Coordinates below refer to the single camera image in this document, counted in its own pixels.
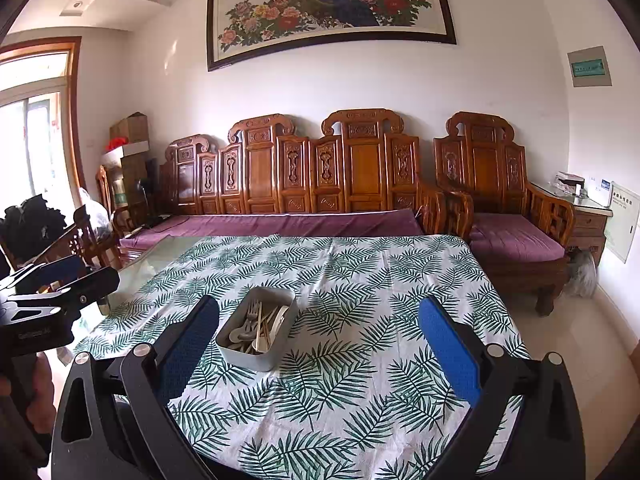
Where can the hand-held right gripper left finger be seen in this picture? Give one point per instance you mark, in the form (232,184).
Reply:
(187,355)

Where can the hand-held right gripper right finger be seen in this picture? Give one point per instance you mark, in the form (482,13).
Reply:
(450,350)

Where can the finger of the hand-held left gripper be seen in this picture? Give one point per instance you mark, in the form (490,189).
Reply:
(95,282)
(60,267)

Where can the grey rectangular container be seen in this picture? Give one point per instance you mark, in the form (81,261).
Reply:
(260,358)

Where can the metal fork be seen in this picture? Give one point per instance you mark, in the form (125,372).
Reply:
(254,312)

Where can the person's left hand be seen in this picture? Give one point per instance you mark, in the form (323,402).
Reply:
(44,380)

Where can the carved wooden dining chair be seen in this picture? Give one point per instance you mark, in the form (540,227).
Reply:
(75,245)

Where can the black clothes pile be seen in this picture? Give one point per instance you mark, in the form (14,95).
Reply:
(30,222)

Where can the white plastic bag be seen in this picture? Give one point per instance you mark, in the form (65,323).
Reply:
(95,212)

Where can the tall wooden chair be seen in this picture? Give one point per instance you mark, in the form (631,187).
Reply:
(105,195)

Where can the black floor fan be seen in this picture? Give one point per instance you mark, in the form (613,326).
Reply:
(146,187)

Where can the stacked cardboard boxes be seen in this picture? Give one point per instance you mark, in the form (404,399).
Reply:
(132,180)

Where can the leaf print tablecloth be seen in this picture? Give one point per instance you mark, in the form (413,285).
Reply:
(325,385)

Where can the purple armchair cushion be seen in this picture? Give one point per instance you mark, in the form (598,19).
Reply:
(515,237)

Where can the white flat box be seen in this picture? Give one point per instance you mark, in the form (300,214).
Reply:
(127,152)

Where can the red decoration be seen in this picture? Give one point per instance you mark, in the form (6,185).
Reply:
(114,143)

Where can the translucent grey plastic bag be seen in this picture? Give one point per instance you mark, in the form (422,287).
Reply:
(581,272)

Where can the purple sofa cushion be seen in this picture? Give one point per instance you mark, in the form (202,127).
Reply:
(275,225)

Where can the wooden side table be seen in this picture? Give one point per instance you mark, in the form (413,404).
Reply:
(587,225)

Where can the carved wooden armchair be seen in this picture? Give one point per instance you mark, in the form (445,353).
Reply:
(480,165)

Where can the carved wooden sofa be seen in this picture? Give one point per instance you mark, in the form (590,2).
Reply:
(260,170)

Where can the white electrical panel door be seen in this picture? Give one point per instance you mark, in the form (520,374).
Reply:
(622,230)

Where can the white desk calendar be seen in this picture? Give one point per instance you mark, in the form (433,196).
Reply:
(599,192)

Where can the ceiling light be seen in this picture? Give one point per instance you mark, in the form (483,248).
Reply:
(76,7)

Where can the framed peacock flower painting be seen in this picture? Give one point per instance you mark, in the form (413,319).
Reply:
(325,10)

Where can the wooden window frame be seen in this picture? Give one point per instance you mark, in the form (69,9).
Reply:
(72,110)

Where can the green wall panel box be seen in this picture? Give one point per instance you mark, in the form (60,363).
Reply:
(590,67)

